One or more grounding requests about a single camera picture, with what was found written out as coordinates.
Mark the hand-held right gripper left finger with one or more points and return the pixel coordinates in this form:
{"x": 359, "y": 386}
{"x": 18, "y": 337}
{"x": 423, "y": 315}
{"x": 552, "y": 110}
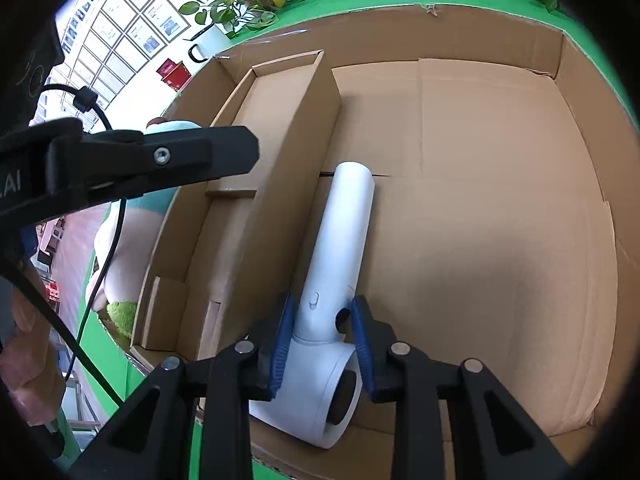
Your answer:
{"x": 281, "y": 345}

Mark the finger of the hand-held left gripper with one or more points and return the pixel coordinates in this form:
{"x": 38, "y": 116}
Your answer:
{"x": 200, "y": 155}

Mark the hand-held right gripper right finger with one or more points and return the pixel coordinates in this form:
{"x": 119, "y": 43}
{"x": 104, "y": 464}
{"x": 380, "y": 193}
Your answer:
{"x": 361, "y": 345}

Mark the long cardboard box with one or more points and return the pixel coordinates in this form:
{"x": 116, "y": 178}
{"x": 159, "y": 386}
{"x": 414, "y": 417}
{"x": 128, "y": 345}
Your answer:
{"x": 280, "y": 170}

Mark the white hair dryer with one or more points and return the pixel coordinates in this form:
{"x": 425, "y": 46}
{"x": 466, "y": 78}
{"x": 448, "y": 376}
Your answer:
{"x": 340, "y": 240}

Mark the large cardboard box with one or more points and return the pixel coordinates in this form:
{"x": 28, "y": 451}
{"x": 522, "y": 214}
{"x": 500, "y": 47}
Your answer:
{"x": 475, "y": 210}

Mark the person's left hand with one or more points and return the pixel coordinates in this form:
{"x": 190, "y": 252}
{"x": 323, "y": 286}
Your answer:
{"x": 35, "y": 360}

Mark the red box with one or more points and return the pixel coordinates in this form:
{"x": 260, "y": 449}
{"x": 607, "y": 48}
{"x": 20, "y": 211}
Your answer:
{"x": 174, "y": 75}

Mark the plush toy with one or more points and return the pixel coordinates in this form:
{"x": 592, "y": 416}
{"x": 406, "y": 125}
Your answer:
{"x": 130, "y": 240}

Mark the white mug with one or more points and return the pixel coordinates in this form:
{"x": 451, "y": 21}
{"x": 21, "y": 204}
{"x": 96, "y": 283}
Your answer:
{"x": 215, "y": 42}

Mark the wall of framed certificates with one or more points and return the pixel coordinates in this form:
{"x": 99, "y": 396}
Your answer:
{"x": 115, "y": 25}

